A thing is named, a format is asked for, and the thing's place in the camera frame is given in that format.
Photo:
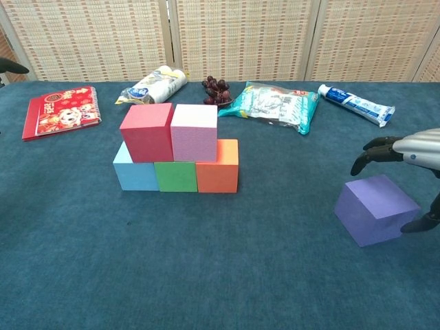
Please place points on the dark red grape bunch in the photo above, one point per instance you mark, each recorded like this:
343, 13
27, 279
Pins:
214, 89

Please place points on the white tissue roll pack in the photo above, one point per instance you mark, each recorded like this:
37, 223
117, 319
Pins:
154, 89

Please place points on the red spiral desk calendar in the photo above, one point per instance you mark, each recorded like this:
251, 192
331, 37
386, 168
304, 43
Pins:
62, 113

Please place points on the red foam cube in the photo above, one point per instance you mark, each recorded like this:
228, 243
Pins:
146, 137

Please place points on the light pink foam cube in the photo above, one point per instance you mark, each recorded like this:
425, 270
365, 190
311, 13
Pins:
194, 137

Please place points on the blue white toothpaste tube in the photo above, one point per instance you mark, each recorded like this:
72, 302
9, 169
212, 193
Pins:
354, 103

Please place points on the light blue foam cube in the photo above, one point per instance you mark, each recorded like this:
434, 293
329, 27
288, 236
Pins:
137, 177

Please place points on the orange foam cube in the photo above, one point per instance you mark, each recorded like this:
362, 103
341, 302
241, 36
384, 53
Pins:
220, 175

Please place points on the green foam cube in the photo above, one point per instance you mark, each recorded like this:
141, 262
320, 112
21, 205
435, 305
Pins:
175, 177

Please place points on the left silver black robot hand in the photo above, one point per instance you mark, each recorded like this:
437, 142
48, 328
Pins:
12, 66

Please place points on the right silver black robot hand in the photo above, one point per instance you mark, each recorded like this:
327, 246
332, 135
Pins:
419, 148

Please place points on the teal snack bag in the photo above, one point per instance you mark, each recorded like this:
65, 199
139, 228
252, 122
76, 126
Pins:
271, 106

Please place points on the purple foam cube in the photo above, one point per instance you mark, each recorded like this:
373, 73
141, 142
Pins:
371, 213

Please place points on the woven folding screen panel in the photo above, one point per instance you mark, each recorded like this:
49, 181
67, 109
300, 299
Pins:
371, 41
431, 68
93, 41
240, 41

